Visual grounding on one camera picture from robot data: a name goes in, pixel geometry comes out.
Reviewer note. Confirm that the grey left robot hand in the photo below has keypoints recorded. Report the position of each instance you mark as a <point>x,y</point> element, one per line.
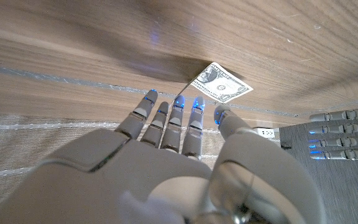
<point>343,141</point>

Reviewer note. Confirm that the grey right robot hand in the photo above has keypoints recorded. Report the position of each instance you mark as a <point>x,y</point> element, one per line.
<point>135,180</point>

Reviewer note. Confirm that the one dollar bill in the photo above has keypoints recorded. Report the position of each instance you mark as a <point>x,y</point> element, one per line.
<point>221,84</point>

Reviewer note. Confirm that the white power strip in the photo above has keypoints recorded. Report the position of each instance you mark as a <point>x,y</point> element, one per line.
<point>264,132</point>

